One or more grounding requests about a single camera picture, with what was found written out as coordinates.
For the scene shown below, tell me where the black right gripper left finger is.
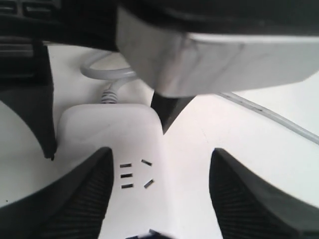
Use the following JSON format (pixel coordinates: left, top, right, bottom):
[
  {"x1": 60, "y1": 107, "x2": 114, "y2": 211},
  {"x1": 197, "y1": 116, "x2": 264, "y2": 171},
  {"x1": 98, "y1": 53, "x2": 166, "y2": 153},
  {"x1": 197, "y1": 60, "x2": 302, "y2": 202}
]
[{"x1": 0, "y1": 147, "x2": 114, "y2": 239}]

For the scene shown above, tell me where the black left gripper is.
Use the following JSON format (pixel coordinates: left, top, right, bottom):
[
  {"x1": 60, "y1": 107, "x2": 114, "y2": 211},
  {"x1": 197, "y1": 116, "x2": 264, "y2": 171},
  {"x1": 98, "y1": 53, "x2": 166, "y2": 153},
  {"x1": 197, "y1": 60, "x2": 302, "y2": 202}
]
[{"x1": 0, "y1": 0, "x2": 319, "y2": 159}]

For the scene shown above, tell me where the grey power cord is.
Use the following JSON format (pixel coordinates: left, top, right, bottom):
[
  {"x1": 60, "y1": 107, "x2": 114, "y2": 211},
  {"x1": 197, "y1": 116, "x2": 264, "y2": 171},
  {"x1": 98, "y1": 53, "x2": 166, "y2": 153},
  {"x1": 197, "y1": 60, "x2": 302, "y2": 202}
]
[{"x1": 80, "y1": 51, "x2": 319, "y2": 145}]

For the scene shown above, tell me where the white five-outlet power strip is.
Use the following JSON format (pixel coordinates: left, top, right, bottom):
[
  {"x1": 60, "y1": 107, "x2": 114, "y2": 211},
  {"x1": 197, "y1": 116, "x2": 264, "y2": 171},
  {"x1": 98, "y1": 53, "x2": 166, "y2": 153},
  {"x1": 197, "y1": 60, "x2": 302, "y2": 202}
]
[{"x1": 56, "y1": 104, "x2": 179, "y2": 239}]

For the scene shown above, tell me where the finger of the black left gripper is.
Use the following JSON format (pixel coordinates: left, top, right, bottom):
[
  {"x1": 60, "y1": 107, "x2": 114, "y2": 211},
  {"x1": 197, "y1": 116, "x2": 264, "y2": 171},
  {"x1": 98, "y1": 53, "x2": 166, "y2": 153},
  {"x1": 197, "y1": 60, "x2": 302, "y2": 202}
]
[{"x1": 151, "y1": 92, "x2": 191, "y2": 134}]

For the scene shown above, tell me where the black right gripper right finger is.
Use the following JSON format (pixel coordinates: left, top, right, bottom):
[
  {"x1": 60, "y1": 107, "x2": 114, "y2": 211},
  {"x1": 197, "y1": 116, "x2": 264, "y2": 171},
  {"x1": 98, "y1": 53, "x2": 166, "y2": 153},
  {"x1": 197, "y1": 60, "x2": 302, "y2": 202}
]
[{"x1": 209, "y1": 148, "x2": 319, "y2": 239}]

